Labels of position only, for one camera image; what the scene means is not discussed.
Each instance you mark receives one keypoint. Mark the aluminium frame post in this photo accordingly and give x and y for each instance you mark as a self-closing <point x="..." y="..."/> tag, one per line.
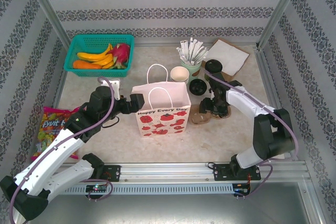
<point x="47" y="11"/>
<point x="281" y="9"/>

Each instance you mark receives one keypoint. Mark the brown pulp cup carrier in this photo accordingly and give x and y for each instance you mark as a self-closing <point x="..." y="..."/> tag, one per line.
<point x="199" y="119"/>

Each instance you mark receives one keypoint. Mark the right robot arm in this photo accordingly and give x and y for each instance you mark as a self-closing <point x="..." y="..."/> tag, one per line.
<point x="273" y="134"/>

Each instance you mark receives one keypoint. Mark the yellow banana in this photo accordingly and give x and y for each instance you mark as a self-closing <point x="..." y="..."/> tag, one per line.
<point x="106" y="62"/>
<point x="89" y="56"/>

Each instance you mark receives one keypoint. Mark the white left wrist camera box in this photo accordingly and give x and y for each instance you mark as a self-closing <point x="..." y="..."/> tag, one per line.
<point x="114" y="87"/>

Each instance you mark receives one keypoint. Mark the aluminium frame bar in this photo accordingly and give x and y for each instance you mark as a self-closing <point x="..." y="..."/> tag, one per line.
<point x="58" y="90"/>
<point x="270" y="85"/>

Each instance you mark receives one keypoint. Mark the black coffee cup lid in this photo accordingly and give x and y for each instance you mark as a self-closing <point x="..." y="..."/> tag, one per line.
<point x="214" y="66"/>
<point x="198" y="87"/>

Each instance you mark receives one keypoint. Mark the teal plastic basket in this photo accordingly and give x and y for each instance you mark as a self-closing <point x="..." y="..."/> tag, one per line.
<point x="94" y="41"/>

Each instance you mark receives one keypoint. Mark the pink dragon fruit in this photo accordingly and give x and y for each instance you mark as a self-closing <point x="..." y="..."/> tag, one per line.
<point x="121" y="51"/>

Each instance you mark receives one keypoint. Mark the mint green straw holder cup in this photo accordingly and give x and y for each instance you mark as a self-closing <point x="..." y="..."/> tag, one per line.
<point x="193" y="70"/>

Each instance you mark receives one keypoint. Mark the wide aluminium extrusion rail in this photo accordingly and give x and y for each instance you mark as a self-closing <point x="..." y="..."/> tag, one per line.
<point x="162" y="171"/>

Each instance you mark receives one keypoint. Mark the colourful fruit candy bag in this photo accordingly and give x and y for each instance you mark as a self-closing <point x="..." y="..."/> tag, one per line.
<point x="48" y="129"/>

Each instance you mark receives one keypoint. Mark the white napkin stack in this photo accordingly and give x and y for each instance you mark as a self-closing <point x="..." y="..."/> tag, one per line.
<point x="228" y="56"/>
<point x="231" y="77"/>

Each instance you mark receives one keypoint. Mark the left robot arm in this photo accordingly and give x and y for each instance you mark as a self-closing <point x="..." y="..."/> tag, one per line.
<point x="52" y="155"/>

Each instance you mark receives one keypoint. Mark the small circuit board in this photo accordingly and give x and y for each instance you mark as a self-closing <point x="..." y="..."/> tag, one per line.
<point x="95" y="188"/>
<point x="241" y="190"/>

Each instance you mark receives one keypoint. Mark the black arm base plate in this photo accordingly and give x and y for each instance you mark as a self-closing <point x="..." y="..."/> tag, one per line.
<point x="220" y="172"/>
<point x="114" y="172"/>

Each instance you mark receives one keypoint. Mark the stack of paper cups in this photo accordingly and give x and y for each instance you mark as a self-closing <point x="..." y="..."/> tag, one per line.
<point x="179" y="73"/>

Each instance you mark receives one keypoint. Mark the white paper bag red print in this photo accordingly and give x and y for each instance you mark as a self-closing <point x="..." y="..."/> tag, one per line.
<point x="162" y="124"/>

